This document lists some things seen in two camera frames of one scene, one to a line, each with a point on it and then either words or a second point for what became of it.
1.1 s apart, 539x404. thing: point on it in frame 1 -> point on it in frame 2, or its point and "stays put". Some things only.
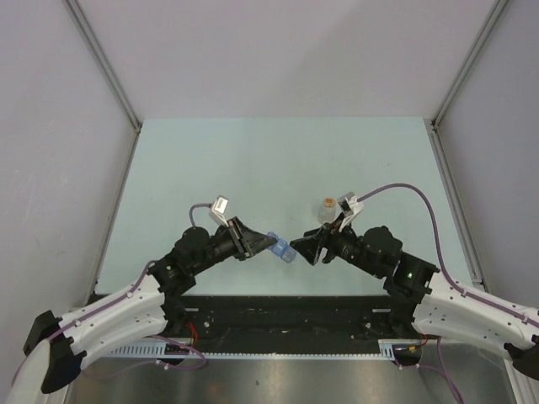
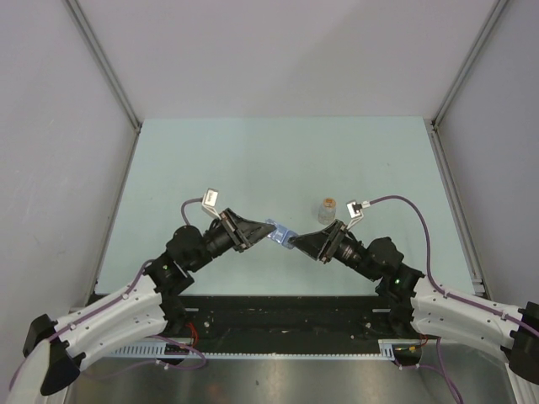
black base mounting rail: (239, 324) stays put
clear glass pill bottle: (327, 214) stays put
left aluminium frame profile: (110, 72) stays put
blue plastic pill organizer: (282, 249) -> (280, 234)
